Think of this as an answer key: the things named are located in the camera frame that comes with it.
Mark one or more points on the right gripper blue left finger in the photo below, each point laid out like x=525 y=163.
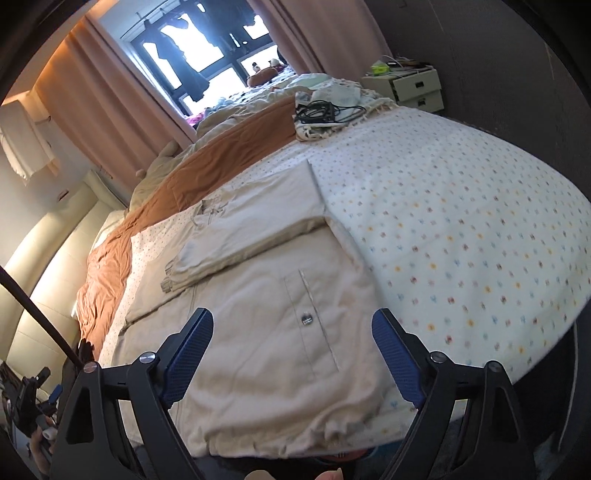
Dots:
x=180 y=355

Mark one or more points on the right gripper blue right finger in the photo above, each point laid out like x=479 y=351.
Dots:
x=401 y=354

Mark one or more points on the beige zip jacket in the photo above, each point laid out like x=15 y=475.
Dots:
x=292 y=368

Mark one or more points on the person's right hand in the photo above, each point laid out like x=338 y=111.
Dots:
x=296 y=475

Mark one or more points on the white dotted bed sheet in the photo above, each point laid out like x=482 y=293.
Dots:
x=476 y=246

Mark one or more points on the cream padded headboard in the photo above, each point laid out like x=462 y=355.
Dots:
x=50 y=264

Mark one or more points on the orange brown quilt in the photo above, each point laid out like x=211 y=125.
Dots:
x=203 y=171

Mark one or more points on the left pink curtain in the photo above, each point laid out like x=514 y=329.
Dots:
x=105 y=106

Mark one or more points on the white hanging shirt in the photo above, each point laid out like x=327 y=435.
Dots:
x=25 y=148

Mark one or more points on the white bedside drawer cabinet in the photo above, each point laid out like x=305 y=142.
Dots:
x=413 y=88

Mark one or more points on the brown plush toy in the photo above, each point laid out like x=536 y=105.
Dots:
x=266 y=74

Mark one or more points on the patterned cloth with cables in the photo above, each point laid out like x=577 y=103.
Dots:
x=334 y=105

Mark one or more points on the dark clothes on rail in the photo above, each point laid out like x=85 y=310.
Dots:
x=198 y=47

